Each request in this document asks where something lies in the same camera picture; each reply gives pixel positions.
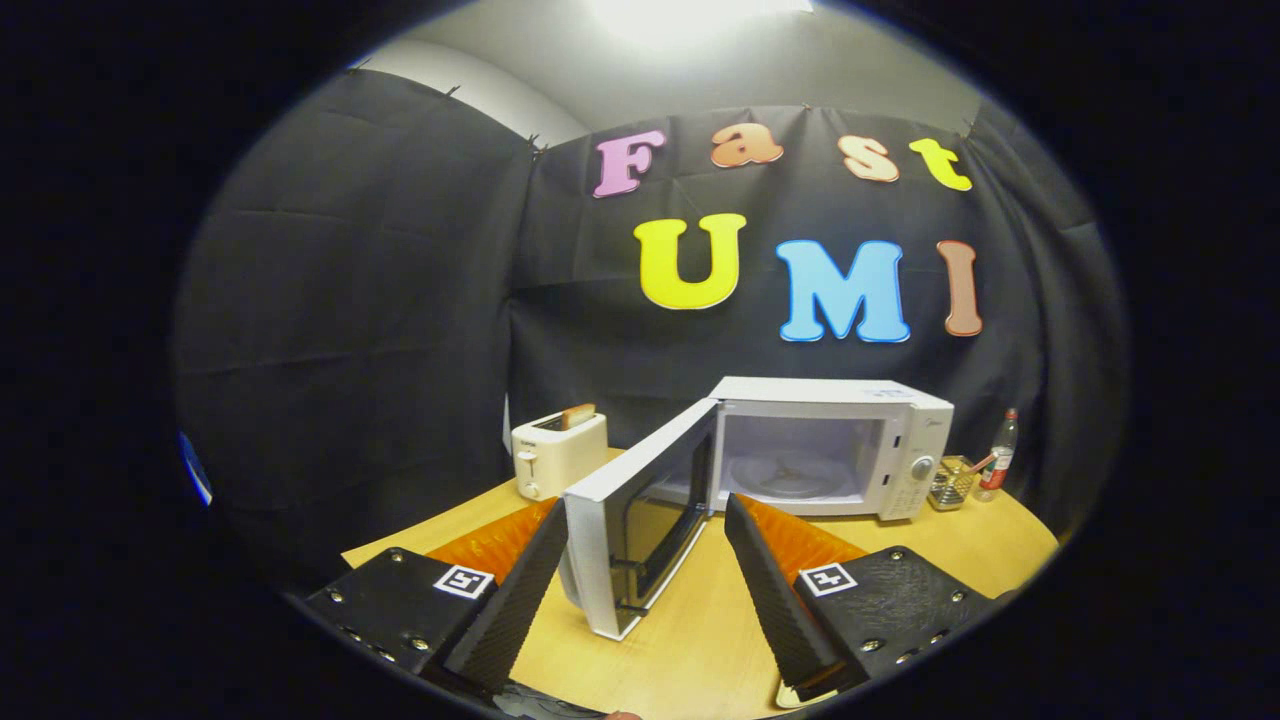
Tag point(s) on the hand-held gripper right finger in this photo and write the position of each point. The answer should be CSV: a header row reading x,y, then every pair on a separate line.
x,y
780,600

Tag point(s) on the white toaster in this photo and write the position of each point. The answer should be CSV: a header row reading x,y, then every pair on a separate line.
x,y
560,455

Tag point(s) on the cream square plate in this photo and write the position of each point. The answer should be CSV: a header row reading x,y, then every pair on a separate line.
x,y
792,696

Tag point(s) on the glass microwave turntable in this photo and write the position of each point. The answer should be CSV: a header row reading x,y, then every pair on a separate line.
x,y
790,480

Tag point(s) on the red striped straw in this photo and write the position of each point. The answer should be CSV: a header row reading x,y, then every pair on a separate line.
x,y
982,463

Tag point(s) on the toasted bread slice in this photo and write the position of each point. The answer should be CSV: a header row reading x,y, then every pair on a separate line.
x,y
578,416

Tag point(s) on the white microwave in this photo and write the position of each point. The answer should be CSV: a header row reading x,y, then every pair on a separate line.
x,y
900,440

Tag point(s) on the clear plastic water bottle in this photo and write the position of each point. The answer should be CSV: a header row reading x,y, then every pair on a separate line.
x,y
998,465

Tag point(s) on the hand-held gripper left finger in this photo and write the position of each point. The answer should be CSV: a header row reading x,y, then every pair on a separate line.
x,y
520,600

